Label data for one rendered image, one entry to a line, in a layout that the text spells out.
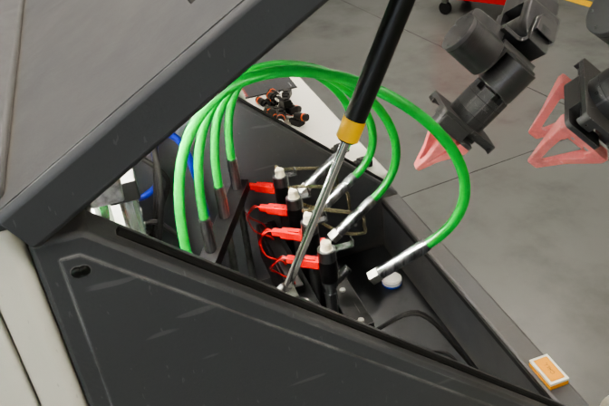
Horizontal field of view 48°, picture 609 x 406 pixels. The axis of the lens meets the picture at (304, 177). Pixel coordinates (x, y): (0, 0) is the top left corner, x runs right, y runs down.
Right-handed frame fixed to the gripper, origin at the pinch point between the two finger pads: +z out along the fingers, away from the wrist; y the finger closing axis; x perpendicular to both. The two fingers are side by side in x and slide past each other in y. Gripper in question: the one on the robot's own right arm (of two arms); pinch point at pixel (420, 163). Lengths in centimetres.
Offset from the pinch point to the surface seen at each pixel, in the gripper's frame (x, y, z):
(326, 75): 11.7, 23.7, -4.8
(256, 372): 41.5, 21.0, 12.8
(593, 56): -307, -212, -41
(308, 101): -77, -8, 25
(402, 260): 13.1, -1.1, 8.6
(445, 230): 13.6, -1.8, 1.5
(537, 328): -83, -127, 44
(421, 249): 13.5, -1.6, 5.6
